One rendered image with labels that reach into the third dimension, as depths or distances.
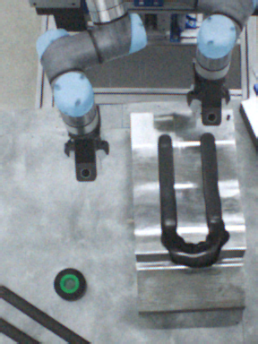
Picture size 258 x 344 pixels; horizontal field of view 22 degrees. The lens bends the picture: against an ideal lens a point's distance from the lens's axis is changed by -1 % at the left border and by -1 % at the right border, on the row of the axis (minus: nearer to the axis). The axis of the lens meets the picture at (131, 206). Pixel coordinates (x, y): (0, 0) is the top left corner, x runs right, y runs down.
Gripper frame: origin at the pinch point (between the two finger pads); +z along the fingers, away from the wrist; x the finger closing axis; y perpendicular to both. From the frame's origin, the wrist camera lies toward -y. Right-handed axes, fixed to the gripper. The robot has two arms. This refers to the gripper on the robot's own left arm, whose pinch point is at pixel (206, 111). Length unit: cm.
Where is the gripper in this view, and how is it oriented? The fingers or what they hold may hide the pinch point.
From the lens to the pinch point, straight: 168.6
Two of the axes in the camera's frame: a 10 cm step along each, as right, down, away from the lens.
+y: -0.3, -9.6, 2.7
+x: -10.0, 0.4, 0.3
